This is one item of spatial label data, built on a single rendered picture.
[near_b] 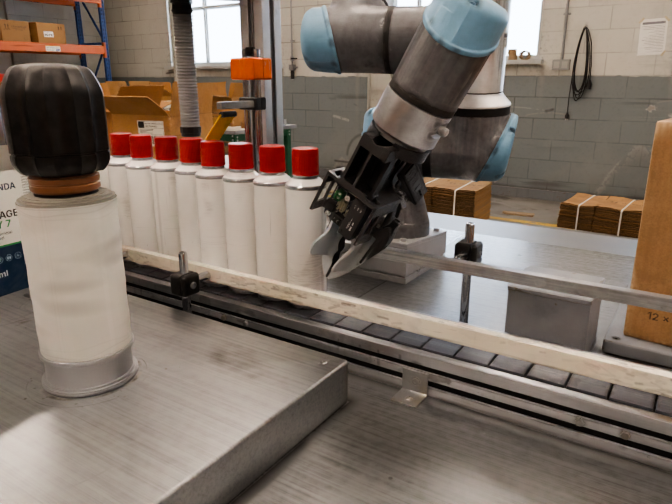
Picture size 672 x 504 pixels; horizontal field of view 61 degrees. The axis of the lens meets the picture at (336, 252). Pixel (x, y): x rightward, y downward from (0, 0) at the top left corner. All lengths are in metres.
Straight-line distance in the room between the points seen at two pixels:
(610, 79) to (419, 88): 5.44
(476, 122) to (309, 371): 0.54
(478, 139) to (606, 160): 5.07
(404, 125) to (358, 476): 0.34
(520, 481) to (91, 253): 0.43
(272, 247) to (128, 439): 0.33
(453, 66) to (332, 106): 6.58
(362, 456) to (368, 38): 0.44
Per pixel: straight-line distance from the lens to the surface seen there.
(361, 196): 0.61
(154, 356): 0.66
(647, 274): 0.80
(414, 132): 0.59
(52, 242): 0.55
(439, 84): 0.58
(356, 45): 0.69
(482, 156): 0.99
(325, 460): 0.56
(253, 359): 0.63
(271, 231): 0.74
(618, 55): 5.99
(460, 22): 0.57
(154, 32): 9.26
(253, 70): 0.84
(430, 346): 0.66
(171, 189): 0.88
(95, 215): 0.55
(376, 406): 0.64
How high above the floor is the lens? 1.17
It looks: 17 degrees down
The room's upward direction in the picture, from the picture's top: straight up
